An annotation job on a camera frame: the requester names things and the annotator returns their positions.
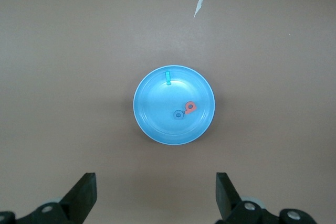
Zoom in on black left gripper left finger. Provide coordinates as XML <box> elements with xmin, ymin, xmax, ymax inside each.
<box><xmin>0</xmin><ymin>173</ymin><xmax>98</xmax><ymax>224</ymax></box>

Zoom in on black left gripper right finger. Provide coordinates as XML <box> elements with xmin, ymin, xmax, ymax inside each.
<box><xmin>215</xmin><ymin>172</ymin><xmax>318</xmax><ymax>224</ymax></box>

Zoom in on pink foam letter b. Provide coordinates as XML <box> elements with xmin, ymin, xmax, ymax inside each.
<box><xmin>184</xmin><ymin>101</ymin><xmax>197</xmax><ymax>115</ymax></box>

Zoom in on blue plate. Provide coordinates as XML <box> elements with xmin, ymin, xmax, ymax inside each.
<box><xmin>133</xmin><ymin>65</ymin><xmax>216</xmax><ymax>146</ymax></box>

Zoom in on white paper scrap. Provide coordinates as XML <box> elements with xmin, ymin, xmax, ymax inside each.
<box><xmin>193</xmin><ymin>0</ymin><xmax>205</xmax><ymax>19</ymax></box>

